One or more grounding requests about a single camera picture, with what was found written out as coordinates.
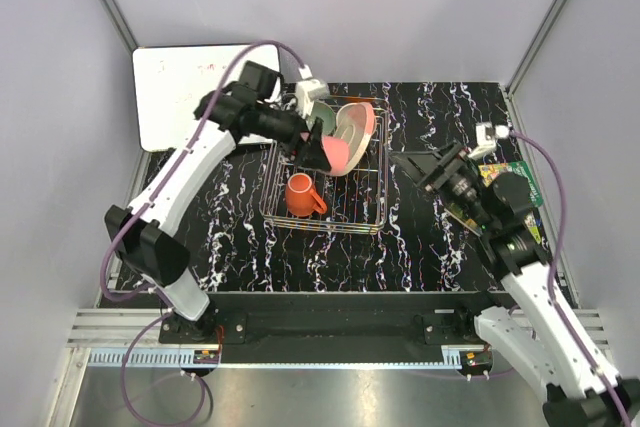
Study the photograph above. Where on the orange mug white inside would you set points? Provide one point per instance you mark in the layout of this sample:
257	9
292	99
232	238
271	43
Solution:
301	197

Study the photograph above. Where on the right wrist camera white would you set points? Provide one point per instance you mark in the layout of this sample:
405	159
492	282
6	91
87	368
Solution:
487	137

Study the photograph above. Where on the grey slotted cable duct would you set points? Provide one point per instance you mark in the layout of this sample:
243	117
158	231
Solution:
150	358

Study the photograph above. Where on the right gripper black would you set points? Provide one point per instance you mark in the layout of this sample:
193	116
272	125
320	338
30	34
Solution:
419	164

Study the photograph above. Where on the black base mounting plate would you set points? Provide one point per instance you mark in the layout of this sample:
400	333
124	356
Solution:
398	328

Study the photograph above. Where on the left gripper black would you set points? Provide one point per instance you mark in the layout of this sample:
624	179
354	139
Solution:
310	153

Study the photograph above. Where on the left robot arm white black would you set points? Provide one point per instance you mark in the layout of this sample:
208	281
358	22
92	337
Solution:
143	233

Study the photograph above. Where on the wire dish rack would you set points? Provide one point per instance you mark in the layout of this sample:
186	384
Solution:
357	202

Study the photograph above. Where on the green ceramic bowl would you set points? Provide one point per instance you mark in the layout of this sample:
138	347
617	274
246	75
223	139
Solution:
323	112

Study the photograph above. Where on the pink cream floral plate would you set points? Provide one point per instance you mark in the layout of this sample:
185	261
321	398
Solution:
356	124

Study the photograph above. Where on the pink plastic cup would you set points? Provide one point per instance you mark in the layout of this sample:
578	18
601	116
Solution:
338	155

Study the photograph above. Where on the white whiteboard black frame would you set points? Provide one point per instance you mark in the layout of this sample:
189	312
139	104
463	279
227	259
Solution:
169	84

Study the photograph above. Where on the black marble pattern mat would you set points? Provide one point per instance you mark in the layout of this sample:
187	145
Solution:
419	248

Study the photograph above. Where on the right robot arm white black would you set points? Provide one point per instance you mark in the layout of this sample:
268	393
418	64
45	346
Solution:
575	383

